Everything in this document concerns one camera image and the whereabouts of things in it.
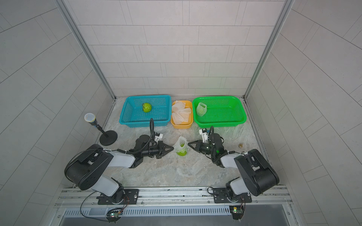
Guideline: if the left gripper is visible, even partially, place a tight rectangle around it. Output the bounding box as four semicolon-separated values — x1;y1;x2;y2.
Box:
141;142;174;159

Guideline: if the white foam net sleeve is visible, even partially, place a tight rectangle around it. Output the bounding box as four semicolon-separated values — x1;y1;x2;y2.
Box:
196;102;207;117
173;137;190;156

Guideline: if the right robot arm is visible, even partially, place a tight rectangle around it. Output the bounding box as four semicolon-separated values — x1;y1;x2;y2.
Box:
188;127;280;203

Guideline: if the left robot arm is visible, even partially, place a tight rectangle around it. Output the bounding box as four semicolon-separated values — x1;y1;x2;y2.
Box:
64;119;174;205

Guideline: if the white foam nets pile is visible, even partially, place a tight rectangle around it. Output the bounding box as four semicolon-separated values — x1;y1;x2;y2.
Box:
172;101;192;125

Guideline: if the green custard apple in basket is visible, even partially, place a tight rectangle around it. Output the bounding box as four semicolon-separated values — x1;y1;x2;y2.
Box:
142;103;152;113

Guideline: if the yellow plastic tub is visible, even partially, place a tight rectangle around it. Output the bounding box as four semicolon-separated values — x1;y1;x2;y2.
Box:
171;100;194;129

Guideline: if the green plastic basket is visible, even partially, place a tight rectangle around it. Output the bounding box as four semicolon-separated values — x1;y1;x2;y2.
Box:
192;96;247;128

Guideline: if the teal plastic basket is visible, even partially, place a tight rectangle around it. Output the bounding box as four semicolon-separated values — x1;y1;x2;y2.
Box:
119;95;172;128

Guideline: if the microphone on black stand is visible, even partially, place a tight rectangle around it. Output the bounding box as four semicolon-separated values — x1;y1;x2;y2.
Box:
84;113;118;146

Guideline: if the right circuit board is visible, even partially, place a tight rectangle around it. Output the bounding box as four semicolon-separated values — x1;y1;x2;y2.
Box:
229;205;245;220

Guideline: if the circuit board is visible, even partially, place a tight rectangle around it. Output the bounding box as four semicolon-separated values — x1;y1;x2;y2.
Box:
229;205;245;220
106;208;122;223

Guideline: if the left circuit board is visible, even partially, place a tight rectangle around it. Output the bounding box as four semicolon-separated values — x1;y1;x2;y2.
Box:
106;208;122;223

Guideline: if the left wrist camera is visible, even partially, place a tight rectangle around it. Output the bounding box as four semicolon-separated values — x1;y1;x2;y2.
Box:
154;132;163;142

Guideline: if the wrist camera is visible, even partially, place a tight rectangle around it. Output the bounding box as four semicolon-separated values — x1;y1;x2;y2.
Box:
199;128;208;143
154;132;163;142

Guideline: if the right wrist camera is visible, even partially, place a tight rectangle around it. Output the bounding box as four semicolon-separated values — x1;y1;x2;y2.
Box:
199;128;208;143

